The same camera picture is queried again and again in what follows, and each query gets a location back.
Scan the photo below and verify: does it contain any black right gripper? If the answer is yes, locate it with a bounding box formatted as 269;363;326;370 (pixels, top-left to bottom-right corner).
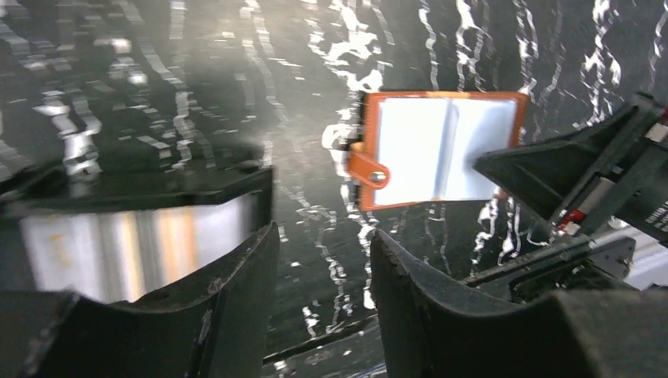
473;92;667;243

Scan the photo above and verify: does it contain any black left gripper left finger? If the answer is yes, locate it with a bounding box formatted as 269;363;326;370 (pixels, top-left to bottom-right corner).
1;224;280;377

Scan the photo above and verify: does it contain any orange leather card holder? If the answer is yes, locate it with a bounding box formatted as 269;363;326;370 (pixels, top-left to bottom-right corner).
347;91;529;211

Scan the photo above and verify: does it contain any black card storage box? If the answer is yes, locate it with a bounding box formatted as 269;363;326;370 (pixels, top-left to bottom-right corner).
0;165;276;304

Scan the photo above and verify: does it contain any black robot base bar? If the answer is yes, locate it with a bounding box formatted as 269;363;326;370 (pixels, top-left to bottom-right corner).
261;235;638;378

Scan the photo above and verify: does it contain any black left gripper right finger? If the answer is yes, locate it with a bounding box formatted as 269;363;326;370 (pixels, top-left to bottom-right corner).
369;229;668;378

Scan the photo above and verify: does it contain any stack of cards in box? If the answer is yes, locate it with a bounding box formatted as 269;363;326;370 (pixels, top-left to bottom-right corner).
20;195;256;302

